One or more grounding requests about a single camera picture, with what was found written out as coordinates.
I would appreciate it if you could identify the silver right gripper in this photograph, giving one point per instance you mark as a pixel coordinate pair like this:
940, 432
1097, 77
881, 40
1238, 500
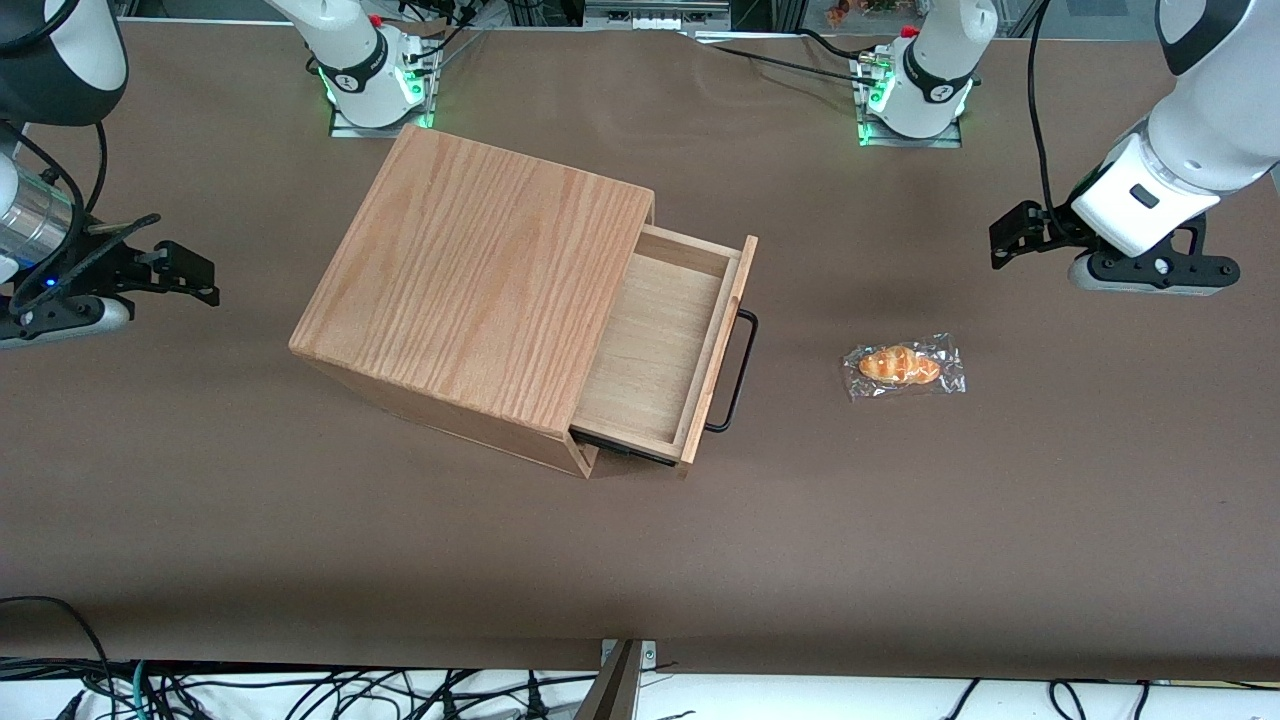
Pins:
112, 263

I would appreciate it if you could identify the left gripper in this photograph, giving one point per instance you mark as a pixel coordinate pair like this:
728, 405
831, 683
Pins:
1048, 231

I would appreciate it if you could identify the wooden drawer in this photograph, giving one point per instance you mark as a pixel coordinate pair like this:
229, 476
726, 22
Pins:
650, 340

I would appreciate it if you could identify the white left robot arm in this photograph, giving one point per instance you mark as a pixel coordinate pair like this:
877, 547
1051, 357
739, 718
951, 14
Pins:
1210, 130

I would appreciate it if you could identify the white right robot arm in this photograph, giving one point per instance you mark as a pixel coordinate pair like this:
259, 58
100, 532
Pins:
350, 60

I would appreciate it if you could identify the wooden drawer cabinet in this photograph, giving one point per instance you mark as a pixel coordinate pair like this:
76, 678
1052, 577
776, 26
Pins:
470, 280

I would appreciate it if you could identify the bread roll in plastic wrapper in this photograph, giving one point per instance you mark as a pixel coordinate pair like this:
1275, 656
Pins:
900, 365

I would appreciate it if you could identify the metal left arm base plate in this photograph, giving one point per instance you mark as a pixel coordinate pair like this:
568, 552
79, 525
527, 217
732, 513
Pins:
930, 142

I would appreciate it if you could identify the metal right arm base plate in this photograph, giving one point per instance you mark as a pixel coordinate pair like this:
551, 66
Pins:
350, 131

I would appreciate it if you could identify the grey metal frame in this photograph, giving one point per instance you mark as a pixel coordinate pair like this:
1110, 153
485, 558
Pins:
655, 12

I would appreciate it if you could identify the small metal bracket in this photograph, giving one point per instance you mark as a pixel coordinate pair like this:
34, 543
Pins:
647, 655

